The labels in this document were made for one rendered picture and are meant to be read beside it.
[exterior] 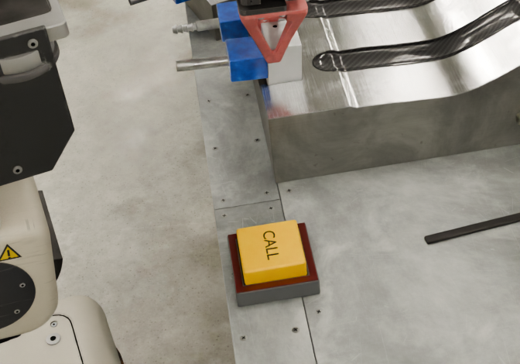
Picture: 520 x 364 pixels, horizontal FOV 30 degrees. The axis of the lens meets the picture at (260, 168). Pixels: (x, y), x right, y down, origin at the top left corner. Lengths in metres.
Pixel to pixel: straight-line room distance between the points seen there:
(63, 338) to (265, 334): 0.78
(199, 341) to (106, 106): 0.84
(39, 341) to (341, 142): 0.79
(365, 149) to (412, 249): 0.13
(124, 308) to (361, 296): 1.15
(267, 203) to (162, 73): 1.63
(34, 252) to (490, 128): 0.51
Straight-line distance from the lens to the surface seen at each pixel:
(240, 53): 1.03
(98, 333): 1.65
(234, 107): 1.16
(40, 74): 0.92
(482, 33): 1.09
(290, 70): 1.03
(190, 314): 2.00
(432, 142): 1.06
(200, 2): 1.29
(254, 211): 1.02
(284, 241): 0.94
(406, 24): 1.13
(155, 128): 2.45
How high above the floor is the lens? 1.51
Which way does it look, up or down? 41 degrees down
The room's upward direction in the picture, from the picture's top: 7 degrees counter-clockwise
